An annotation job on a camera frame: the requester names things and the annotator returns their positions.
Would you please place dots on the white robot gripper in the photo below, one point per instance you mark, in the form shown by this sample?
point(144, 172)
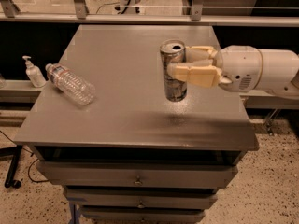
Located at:
point(240, 67)

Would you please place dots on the blue silver redbull can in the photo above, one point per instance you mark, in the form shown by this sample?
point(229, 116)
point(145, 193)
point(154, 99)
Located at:
point(173, 51)

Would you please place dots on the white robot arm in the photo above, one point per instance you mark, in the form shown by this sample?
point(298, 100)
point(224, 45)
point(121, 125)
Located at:
point(279, 76)

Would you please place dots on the grey drawer cabinet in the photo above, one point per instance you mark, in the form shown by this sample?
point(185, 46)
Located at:
point(132, 154)

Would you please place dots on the clear plastic water bottle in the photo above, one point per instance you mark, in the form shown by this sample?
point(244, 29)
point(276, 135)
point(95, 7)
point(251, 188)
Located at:
point(74, 87)

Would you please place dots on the white pump dispenser bottle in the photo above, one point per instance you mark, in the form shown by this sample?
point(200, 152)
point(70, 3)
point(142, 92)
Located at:
point(34, 73)

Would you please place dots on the black stand leg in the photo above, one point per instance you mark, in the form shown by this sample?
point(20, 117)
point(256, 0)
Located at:
point(14, 153)

